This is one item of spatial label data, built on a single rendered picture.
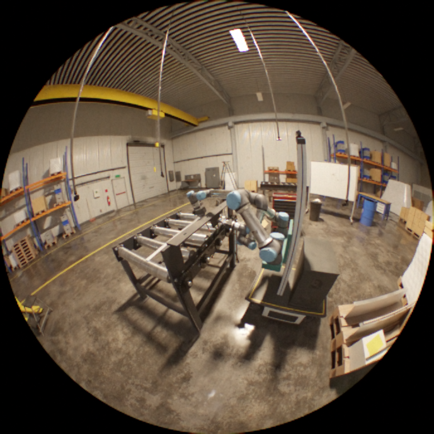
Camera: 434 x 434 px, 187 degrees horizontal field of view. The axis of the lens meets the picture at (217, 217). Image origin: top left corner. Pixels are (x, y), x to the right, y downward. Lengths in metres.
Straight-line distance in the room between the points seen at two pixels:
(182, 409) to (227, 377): 0.56
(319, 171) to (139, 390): 6.33
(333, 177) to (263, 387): 5.38
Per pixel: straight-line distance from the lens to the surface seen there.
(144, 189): 11.67
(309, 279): 1.23
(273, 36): 8.41
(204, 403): 1.59
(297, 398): 1.70
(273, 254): 0.86
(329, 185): 5.31
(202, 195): 1.12
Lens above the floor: 1.55
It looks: 20 degrees down
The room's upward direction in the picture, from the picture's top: 5 degrees counter-clockwise
